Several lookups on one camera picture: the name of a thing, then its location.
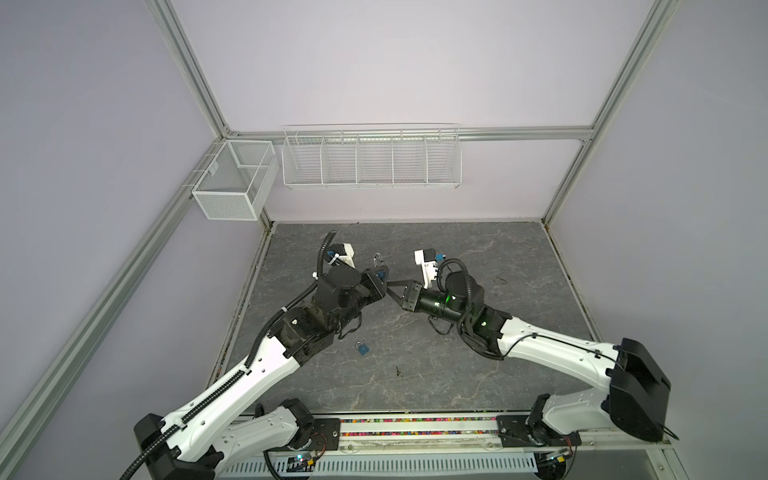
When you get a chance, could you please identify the white vented cable duct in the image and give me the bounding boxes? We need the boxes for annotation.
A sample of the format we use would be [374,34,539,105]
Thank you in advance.
[215,452,538,480]

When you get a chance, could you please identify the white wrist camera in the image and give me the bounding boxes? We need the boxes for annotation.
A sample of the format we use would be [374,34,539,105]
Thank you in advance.
[414,248,441,289]
[325,243,356,269]

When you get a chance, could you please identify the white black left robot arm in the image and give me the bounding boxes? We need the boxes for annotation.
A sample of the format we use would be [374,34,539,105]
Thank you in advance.
[122,231,389,479]

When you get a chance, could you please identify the white wire long basket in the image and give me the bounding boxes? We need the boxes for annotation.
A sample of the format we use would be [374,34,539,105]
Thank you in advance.
[282,123,463,189]

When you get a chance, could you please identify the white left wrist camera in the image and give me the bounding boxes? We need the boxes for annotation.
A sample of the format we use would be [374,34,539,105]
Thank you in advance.
[325,243,356,269]

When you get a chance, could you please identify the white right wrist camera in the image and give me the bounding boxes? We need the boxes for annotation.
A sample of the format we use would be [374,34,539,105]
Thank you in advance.
[414,248,441,289]

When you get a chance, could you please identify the white mesh box basket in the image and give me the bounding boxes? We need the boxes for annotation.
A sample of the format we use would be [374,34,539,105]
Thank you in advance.
[192,140,279,221]

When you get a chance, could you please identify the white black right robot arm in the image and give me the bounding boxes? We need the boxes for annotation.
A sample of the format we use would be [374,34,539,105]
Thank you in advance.
[388,259,674,444]

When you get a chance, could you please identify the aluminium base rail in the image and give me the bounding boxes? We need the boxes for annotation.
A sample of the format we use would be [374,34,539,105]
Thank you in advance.
[267,410,680,456]

